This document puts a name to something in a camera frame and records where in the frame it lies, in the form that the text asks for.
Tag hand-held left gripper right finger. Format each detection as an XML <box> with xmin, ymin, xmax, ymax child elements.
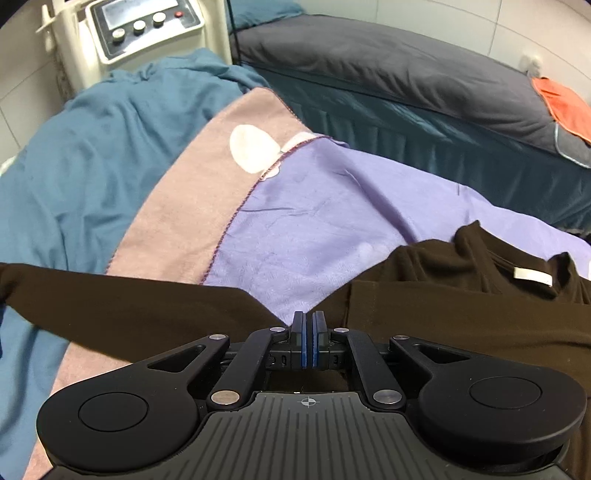
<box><xmin>311</xmin><ymin>311</ymin><xmax>472</xmax><ymax>412</ymax></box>

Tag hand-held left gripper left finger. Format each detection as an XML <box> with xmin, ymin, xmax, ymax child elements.
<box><xmin>139</xmin><ymin>311</ymin><xmax>306</xmax><ymax>412</ymax></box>

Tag dark brown shirt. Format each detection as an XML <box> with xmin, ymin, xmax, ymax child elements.
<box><xmin>0</xmin><ymin>220</ymin><xmax>591</xmax><ymax>480</ymax></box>

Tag purple floral blanket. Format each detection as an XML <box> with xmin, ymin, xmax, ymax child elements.
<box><xmin>23</xmin><ymin>85</ymin><xmax>591</xmax><ymax>480</ymax></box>

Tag dark teal bed skirt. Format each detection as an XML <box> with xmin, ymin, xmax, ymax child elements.
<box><xmin>249</xmin><ymin>69</ymin><xmax>591</xmax><ymax>237</ymax></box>

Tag teal bed sheet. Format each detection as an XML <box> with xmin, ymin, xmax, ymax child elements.
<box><xmin>0</xmin><ymin>48</ymin><xmax>274</xmax><ymax>480</ymax></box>

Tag grey pillow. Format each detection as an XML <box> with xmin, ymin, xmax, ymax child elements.
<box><xmin>231</xmin><ymin>11</ymin><xmax>591</xmax><ymax>163</ymax></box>

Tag orange cloth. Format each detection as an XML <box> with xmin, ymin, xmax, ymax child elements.
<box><xmin>531</xmin><ymin>76</ymin><xmax>591</xmax><ymax>148</ymax></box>

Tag white machine with knobs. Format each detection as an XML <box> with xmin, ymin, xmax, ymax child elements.
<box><xmin>37</xmin><ymin>0</ymin><xmax>232</xmax><ymax>101</ymax></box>

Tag black cable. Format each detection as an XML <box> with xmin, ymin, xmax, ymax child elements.
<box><xmin>228</xmin><ymin>0</ymin><xmax>242</xmax><ymax>66</ymax></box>

